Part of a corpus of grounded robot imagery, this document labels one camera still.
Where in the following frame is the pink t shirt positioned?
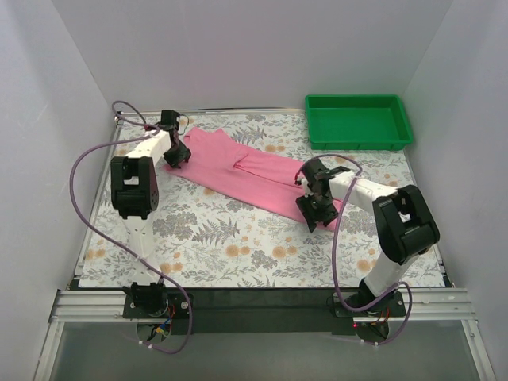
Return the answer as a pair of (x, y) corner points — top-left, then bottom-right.
(160, 125), (344, 232)

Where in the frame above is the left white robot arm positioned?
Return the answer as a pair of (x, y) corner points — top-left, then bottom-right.
(110, 110), (191, 318)

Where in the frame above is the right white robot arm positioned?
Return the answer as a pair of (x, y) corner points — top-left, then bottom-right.
(294, 156), (441, 316)

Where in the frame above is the floral patterned table mat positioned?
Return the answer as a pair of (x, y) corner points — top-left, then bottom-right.
(76, 113), (445, 288)

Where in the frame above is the green plastic bin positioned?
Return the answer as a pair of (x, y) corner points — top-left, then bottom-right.
(305, 94), (414, 151)

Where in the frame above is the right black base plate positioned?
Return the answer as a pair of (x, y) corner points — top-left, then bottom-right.
(325, 291), (408, 318)

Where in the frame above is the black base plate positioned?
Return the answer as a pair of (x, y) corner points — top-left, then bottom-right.
(325, 291), (408, 318)
(121, 291), (194, 319)

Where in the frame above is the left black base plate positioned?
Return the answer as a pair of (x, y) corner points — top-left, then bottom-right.
(121, 291), (194, 319)

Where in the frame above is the aluminium frame rail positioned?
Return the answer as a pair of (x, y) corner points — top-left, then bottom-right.
(36, 286), (495, 380)

